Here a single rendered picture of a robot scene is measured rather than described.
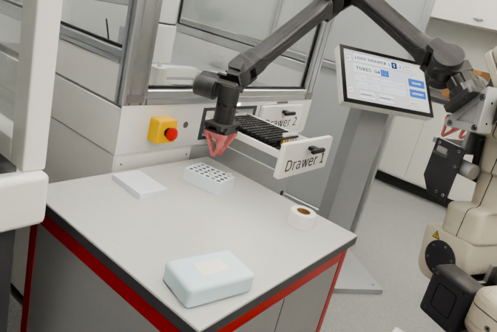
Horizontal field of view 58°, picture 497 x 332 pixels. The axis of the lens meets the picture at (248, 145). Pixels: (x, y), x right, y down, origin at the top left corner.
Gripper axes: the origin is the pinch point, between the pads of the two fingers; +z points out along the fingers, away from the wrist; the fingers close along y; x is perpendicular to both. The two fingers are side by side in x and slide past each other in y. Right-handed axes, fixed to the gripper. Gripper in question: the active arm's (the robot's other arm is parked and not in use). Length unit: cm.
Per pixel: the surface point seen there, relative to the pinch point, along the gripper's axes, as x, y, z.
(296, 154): 16.9, -18.4, -2.0
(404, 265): 52, -168, 88
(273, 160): 11.9, -13.5, 0.9
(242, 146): -0.3, -15.6, 0.8
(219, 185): 4.6, 3.0, 7.8
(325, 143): 19.8, -35.3, -3.9
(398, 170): 15, -313, 70
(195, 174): -3.6, 3.0, 7.5
